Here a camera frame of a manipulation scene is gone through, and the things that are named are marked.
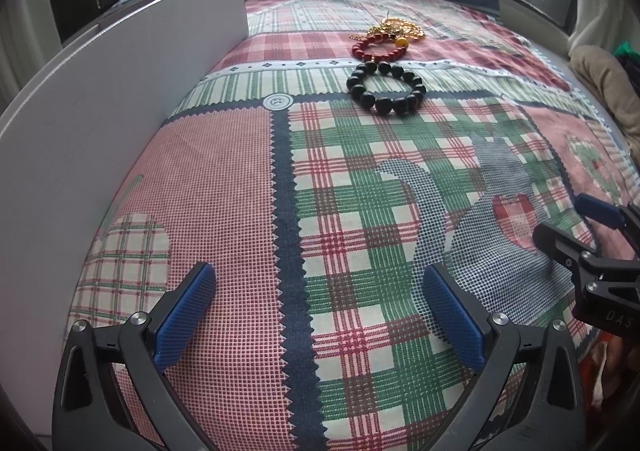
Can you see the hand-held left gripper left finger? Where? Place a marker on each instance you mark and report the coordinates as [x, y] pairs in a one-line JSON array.
[[182, 316]]

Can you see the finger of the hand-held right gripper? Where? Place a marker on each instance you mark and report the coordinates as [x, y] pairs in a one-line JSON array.
[[557, 238], [597, 208]]

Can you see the orange cloth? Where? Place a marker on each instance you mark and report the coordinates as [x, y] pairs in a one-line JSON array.
[[612, 366]]

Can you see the beige cushion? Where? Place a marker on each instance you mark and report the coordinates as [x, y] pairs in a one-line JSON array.
[[605, 81]]

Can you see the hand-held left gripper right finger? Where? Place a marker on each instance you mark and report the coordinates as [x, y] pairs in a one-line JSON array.
[[452, 316]]

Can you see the plaid patchwork blanket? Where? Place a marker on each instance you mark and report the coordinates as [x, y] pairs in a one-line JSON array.
[[350, 241]]

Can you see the dark purple cloth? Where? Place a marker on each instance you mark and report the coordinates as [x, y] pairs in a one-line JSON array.
[[632, 96]]

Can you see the white cardboard box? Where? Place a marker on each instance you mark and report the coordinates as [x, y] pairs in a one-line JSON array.
[[100, 141]]

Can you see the green cloth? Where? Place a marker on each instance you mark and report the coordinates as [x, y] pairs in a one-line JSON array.
[[627, 50]]

